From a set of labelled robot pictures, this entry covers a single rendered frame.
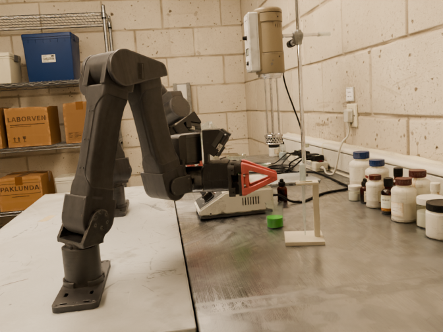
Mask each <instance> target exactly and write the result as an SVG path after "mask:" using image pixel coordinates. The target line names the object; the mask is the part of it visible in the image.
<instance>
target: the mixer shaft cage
mask: <svg viewBox="0 0 443 332"><path fill-rule="evenodd" d="M269 81H270V106H271V119H272V133H270V134H269V128H268V104H267V91H266V79H264V90H265V103H266V128H267V134H266V135H264V137H265V138H266V143H265V144H282V143H283V142H282V136H283V134H281V133H280V108H279V94H278V78H276V93H277V107H278V134H277V133H274V108H273V95H272V79H271V78H270V79H269Z"/></svg>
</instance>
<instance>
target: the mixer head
mask: <svg viewBox="0 0 443 332"><path fill-rule="evenodd" d="M282 22H283V20H282V10H281V8H280V7H275V6H269V7H260V8H257V9H255V10H253V12H248V13H247V14H246V15H245V16H244V31H245V36H243V40H244V41H245V53H246V64H247V72H248V73H254V72H255V73H256V75H258V78H260V79H261V80H264V79H270V78H271V79H276V78H281V77H282V76H283V73H284V72H285V63H284V53H283V36H282Z"/></svg>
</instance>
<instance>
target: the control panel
mask: <svg viewBox="0 0 443 332"><path fill-rule="evenodd" d="M212 194H214V197H213V198H212V199H211V200H210V201H208V202H204V199H203V198H202V196H201V197H199V198H198V199H196V200H195V201H196V203H197V205H198V207H199V209H201V208H202V207H204V206H205V205H206V204H208V203H210V202H211V201H212V200H214V199H215V198H217V197H218V196H219V195H221V194H222V192H216V193H214V192H212Z"/></svg>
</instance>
